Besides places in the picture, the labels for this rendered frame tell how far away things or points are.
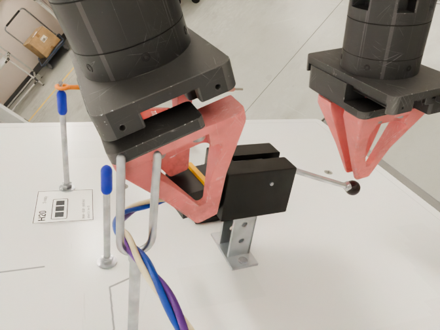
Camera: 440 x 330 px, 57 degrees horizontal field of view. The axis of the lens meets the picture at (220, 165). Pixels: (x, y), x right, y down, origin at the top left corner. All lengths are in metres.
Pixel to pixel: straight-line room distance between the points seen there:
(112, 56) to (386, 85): 0.19
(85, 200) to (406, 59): 0.29
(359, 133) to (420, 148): 1.36
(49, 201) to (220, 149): 0.23
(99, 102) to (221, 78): 0.05
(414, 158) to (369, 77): 1.36
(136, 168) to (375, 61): 0.19
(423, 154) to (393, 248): 1.26
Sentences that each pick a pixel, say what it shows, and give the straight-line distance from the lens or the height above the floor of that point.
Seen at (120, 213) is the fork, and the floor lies 1.22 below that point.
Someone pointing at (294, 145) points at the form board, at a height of 0.94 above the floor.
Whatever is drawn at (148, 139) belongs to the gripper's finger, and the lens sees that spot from 0.18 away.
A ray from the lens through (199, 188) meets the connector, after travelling 0.28.
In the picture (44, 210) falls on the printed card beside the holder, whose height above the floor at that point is 1.18.
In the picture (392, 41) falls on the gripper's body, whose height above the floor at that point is 1.12.
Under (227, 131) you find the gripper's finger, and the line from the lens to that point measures 0.19.
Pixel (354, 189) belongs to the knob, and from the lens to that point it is 0.38.
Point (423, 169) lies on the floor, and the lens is 1.62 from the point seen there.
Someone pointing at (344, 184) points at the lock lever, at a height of 1.02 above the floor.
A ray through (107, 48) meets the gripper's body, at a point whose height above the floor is 1.26.
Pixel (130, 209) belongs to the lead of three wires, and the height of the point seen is 1.18.
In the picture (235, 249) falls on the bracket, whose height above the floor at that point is 1.07.
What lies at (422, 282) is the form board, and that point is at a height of 0.95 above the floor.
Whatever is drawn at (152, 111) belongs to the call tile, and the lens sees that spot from 0.50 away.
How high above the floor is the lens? 1.30
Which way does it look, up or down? 35 degrees down
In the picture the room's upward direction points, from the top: 50 degrees counter-clockwise
